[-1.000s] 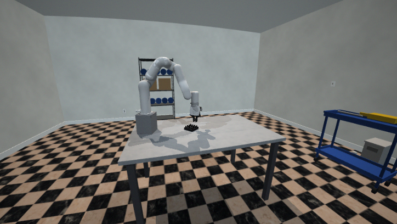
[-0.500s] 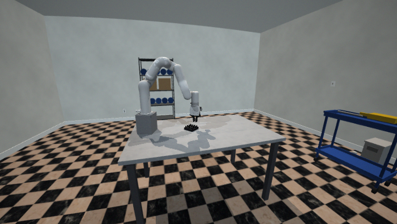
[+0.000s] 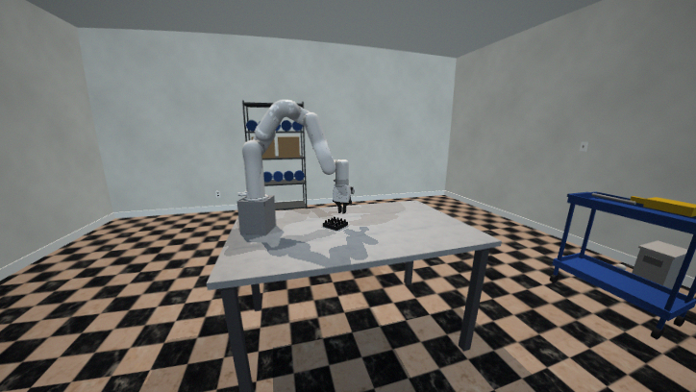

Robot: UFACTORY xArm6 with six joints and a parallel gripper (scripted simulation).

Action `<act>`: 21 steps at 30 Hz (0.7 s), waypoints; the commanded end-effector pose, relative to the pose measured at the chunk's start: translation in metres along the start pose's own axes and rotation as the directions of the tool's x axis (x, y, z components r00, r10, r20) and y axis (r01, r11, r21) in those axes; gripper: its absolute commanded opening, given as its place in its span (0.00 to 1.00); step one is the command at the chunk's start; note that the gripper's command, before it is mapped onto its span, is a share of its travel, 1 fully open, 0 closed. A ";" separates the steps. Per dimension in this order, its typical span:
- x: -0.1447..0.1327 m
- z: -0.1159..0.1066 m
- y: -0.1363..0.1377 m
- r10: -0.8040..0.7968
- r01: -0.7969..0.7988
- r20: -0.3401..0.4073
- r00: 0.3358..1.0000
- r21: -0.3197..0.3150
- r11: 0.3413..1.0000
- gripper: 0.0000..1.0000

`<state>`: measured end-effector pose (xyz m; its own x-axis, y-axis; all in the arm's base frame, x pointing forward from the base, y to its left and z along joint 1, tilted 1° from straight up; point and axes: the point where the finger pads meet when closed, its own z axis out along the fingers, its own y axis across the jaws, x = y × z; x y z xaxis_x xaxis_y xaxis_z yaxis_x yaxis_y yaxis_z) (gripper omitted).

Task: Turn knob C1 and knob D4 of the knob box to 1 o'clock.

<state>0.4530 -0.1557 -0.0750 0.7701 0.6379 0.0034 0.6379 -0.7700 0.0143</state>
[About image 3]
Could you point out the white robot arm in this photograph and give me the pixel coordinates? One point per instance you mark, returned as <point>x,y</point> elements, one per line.
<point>252,150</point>

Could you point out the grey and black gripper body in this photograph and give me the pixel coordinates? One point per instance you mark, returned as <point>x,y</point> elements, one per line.
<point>341,193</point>

